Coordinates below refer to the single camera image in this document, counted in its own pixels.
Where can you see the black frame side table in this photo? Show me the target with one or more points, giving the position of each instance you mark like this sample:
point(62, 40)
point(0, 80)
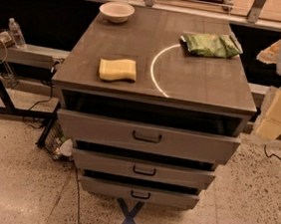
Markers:
point(36, 57)

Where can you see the top grey drawer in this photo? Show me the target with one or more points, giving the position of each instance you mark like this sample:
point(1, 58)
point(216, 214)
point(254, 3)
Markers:
point(145, 137)

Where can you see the bottom grey drawer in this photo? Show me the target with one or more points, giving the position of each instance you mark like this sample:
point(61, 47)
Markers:
point(138, 193)

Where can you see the middle grey drawer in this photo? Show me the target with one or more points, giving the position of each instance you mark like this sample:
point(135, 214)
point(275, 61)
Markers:
point(142, 169)

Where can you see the white bowl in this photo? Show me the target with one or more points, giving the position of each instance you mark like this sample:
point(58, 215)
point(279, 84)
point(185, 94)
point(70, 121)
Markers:
point(116, 12)

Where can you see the grey drawer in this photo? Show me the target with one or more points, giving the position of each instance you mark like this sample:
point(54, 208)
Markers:
point(138, 193)
point(145, 137)
point(142, 169)

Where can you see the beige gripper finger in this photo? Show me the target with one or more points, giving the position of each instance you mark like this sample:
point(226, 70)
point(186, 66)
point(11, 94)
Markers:
point(270, 54)

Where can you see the wire mesh waste basket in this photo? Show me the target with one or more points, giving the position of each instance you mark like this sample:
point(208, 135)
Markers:
point(57, 145)

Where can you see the clear plastic water bottle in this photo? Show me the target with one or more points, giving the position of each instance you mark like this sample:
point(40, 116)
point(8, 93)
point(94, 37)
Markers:
point(16, 33)

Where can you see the yellow sponge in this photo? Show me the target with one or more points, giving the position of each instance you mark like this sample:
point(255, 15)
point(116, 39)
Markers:
point(114, 70)

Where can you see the grey drawer cabinet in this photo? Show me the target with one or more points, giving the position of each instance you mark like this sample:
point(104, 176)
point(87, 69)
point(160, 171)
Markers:
point(172, 88)

